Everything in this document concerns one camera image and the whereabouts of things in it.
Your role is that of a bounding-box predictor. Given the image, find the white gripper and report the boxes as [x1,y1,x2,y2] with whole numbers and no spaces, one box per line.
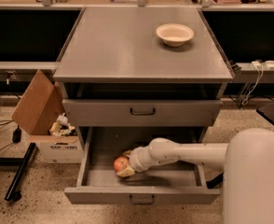
[116,147,158,177]

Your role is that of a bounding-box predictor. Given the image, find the red apple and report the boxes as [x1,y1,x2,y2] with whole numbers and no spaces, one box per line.
[114,156,129,172]

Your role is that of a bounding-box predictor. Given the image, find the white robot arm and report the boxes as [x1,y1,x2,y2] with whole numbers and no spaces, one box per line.
[114,128,274,224]

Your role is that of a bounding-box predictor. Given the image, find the open grey lower drawer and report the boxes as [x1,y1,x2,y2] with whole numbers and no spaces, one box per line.
[64,127,220,204]

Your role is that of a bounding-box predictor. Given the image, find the closed grey upper drawer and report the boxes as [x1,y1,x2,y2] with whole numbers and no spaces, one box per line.
[62,99,221,127]

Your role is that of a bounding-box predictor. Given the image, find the grey drawer cabinet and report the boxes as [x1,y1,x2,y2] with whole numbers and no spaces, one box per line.
[54,7,233,142]

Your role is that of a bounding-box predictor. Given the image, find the black table leg right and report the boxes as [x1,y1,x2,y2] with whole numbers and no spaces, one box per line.
[206,173,224,189]

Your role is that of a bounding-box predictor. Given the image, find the black table leg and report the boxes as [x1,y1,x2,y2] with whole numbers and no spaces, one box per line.
[0,143,36,203]
[206,173,224,189]

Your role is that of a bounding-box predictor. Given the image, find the cardboard box with items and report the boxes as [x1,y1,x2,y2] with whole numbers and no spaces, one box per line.
[11,70,84,163]

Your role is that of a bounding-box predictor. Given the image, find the black power adapter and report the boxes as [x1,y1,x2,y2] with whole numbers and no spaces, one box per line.
[12,127,21,144]

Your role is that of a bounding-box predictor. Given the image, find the black table leg left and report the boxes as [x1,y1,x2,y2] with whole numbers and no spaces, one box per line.
[0,143,36,203]

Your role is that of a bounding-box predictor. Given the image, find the white paper bowl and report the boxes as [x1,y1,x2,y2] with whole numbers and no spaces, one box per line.
[156,23,194,47]

